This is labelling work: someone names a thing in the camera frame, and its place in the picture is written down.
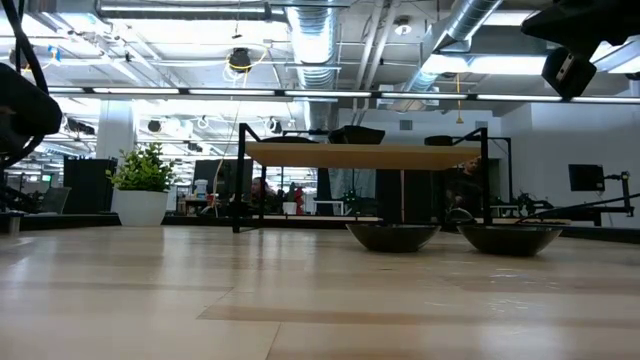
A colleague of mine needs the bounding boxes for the black wall monitor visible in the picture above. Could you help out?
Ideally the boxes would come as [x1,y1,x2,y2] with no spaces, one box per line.
[568,163,606,193]

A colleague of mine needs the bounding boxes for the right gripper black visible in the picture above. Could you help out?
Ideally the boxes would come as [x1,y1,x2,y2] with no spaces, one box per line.
[521,0,640,99]

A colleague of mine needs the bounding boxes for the black metal background frame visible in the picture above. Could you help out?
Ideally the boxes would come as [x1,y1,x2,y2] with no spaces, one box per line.
[442,135,514,206]

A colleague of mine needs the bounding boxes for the green plant in white pot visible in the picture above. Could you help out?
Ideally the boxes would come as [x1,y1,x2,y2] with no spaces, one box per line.
[105,143,177,227]

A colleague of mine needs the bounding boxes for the grey office chair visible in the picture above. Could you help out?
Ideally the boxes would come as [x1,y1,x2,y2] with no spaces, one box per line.
[37,186,72,215]

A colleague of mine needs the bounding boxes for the black ceiling cable reel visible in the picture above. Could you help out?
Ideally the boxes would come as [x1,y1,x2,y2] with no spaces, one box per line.
[227,46,254,75]

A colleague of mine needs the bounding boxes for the wooden shelf with black legs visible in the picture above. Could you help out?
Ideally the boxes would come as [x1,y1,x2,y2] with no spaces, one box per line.
[232,122,494,235]

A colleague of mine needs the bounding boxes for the person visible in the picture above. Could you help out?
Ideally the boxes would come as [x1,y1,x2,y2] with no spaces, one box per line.
[248,175,281,214]
[449,155,491,217]

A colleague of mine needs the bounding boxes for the black background desk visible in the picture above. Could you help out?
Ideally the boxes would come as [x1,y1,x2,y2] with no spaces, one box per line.
[554,204,636,226]

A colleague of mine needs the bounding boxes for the white pillar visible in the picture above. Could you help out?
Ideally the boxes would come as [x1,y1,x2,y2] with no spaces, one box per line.
[95,102,137,162]

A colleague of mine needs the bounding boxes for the silver ceiling duct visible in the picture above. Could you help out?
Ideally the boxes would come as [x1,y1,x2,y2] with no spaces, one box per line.
[407,0,504,94]
[285,0,342,132]

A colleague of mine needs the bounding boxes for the long LED light bar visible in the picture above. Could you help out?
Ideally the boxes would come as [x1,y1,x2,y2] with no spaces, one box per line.
[47,85,640,105]

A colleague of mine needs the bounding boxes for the black square wavy mini plate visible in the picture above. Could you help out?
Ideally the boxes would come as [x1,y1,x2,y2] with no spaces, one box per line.
[327,125,388,146]

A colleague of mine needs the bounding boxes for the black partition panel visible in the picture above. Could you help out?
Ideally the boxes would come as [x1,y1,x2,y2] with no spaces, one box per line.
[62,157,119,209]

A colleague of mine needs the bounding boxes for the white-framed laptop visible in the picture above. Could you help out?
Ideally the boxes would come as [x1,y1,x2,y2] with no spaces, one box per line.
[312,199,346,216]

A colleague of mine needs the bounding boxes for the yellow hanging cord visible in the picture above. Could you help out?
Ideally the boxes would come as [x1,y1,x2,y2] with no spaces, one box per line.
[454,73,464,125]

